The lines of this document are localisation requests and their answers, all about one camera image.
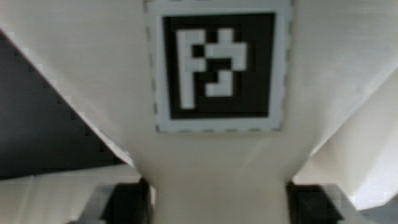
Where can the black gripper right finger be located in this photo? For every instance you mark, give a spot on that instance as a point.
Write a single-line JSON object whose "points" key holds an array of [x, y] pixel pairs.
{"points": [[320, 206]]}

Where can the white table border frame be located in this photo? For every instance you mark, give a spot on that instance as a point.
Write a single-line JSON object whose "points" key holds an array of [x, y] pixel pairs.
{"points": [[43, 198]]}

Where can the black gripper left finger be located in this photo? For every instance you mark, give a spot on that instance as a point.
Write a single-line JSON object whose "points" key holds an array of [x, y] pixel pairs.
{"points": [[118, 205]]}

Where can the white lamp base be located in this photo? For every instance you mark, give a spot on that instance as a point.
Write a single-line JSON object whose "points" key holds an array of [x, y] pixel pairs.
{"points": [[217, 82]]}

